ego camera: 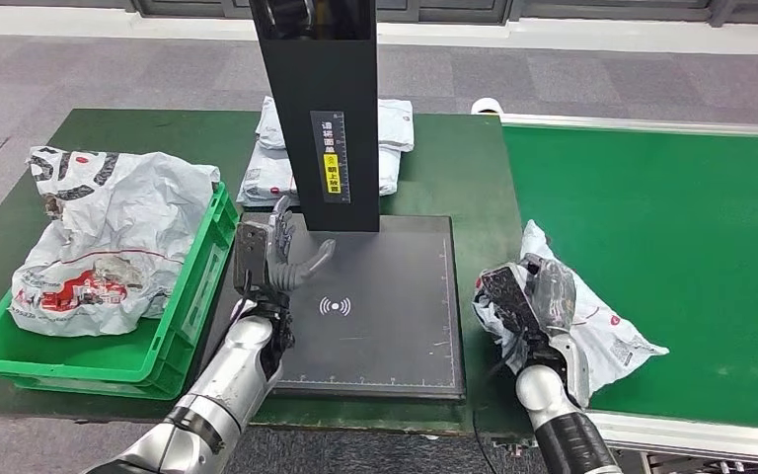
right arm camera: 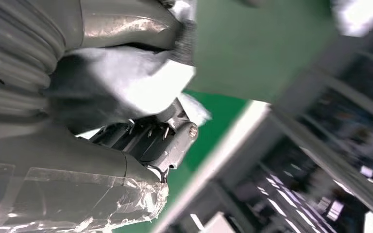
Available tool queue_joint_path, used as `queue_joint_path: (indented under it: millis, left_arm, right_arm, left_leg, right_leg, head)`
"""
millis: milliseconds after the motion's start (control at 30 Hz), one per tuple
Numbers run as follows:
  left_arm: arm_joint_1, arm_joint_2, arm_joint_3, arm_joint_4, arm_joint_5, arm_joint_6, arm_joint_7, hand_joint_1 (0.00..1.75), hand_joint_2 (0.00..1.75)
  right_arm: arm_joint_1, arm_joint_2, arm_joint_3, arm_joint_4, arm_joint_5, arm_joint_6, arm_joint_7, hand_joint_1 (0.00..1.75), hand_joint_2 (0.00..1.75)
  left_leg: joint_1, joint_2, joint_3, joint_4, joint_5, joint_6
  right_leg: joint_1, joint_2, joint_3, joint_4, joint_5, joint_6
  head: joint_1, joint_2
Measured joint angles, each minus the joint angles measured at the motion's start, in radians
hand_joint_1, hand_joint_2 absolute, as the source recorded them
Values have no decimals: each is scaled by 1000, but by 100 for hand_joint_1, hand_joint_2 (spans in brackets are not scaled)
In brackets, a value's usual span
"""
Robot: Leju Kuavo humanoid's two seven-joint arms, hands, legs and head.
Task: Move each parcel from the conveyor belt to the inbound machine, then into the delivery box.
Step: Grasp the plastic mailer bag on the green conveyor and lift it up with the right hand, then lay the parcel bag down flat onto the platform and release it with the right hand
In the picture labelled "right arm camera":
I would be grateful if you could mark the green conveyor belt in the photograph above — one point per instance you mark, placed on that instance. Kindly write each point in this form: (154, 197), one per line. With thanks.
(212, 128)

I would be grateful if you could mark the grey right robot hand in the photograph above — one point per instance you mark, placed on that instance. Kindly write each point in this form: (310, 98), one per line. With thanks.
(61, 160)

